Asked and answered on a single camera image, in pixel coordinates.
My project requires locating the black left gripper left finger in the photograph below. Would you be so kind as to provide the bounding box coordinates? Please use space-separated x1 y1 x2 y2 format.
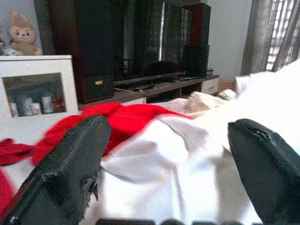
0 114 112 225

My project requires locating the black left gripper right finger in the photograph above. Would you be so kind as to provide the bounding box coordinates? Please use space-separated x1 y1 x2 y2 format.
227 118 300 225

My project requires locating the large white shirt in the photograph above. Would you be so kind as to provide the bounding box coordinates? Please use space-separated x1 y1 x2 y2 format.
234 58 300 150

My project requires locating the crumpled red garment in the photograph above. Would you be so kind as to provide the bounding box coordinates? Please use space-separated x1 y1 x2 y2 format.
0 102 194 211

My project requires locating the cream white garment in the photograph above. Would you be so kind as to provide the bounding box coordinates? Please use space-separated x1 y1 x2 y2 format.
164 91 237 118

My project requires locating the white glass door cabinet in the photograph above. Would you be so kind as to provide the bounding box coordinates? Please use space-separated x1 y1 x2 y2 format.
0 55 79 120

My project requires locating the dark wood floor speaker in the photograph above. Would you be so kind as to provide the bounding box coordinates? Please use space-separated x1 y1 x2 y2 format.
52 0 115 104
182 2 211 78

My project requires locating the dark low tv bench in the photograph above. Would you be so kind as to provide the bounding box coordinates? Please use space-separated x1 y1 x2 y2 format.
78 74 220 111

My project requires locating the grey curtain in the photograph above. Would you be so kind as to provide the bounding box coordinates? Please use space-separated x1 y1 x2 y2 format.
240 0 300 75

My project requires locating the beige plush toy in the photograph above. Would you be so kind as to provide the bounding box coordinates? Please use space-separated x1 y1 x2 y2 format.
7 10 44 56

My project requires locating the black flat television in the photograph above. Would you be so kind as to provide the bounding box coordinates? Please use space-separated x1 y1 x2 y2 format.
113 0 186 82

